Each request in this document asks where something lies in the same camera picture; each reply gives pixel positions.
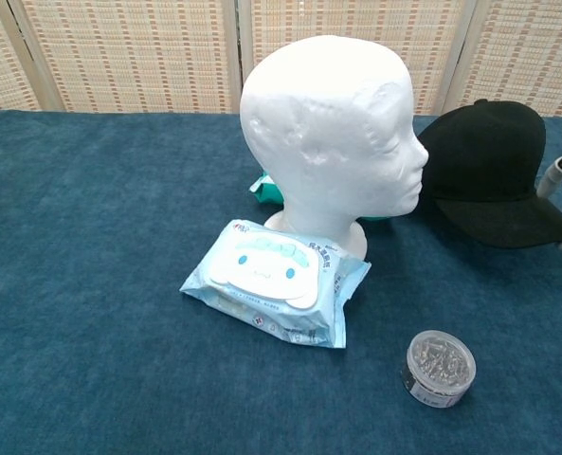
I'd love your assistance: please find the white foam mannequin head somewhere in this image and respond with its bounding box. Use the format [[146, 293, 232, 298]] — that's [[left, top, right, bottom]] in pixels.
[[239, 33, 429, 262]]

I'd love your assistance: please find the light blue wet wipes pack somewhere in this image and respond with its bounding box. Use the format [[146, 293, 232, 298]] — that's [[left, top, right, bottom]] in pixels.
[[179, 218, 372, 350]]

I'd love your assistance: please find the black cap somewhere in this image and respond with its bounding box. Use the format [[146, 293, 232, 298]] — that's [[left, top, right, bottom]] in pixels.
[[416, 98, 562, 250]]

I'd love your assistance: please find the blue velvet table cover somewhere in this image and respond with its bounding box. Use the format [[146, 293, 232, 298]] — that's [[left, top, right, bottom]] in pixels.
[[0, 109, 562, 455]]

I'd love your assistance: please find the pink card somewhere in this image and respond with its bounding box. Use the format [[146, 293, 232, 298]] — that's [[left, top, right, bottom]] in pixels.
[[248, 171, 398, 225]]

